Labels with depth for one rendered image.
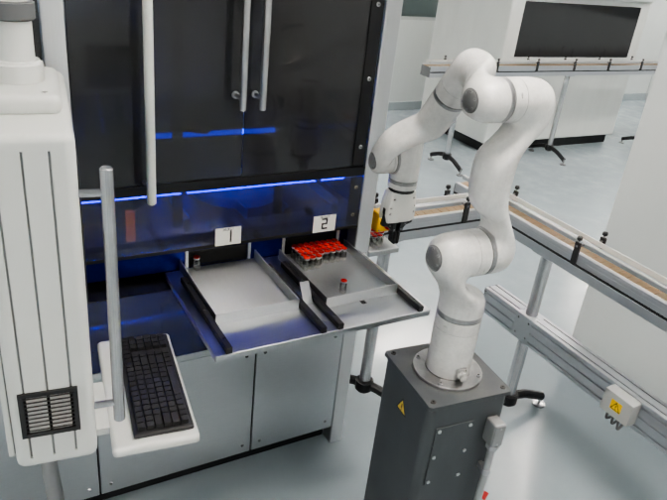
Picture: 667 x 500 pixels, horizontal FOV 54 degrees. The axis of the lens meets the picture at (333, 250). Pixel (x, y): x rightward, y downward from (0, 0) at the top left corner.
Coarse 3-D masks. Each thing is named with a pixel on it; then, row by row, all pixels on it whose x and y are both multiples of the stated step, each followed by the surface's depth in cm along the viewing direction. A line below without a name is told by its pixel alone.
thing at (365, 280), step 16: (288, 256) 228; (352, 256) 233; (304, 272) 219; (320, 272) 220; (336, 272) 221; (352, 272) 222; (368, 272) 223; (320, 288) 210; (336, 288) 211; (352, 288) 212; (368, 288) 213; (384, 288) 209; (336, 304) 202
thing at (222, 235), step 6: (222, 228) 203; (228, 228) 204; (234, 228) 205; (240, 228) 206; (216, 234) 203; (222, 234) 204; (228, 234) 205; (234, 234) 206; (240, 234) 207; (216, 240) 204; (222, 240) 205; (228, 240) 206; (234, 240) 207; (240, 240) 208
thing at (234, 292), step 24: (216, 264) 217; (240, 264) 219; (264, 264) 216; (216, 288) 204; (240, 288) 205; (264, 288) 207; (288, 288) 202; (216, 312) 191; (240, 312) 188; (264, 312) 192
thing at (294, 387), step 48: (336, 336) 248; (192, 384) 225; (240, 384) 235; (288, 384) 247; (0, 432) 198; (240, 432) 246; (288, 432) 258; (0, 480) 205; (96, 480) 223; (144, 480) 234
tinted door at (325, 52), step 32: (256, 0) 178; (288, 0) 183; (320, 0) 187; (352, 0) 192; (256, 32) 182; (288, 32) 187; (320, 32) 191; (352, 32) 196; (256, 64) 186; (288, 64) 191; (320, 64) 196; (352, 64) 201; (288, 96) 196; (320, 96) 201; (352, 96) 206; (256, 128) 195; (288, 128) 200; (320, 128) 206; (352, 128) 211; (256, 160) 200; (288, 160) 205; (320, 160) 211
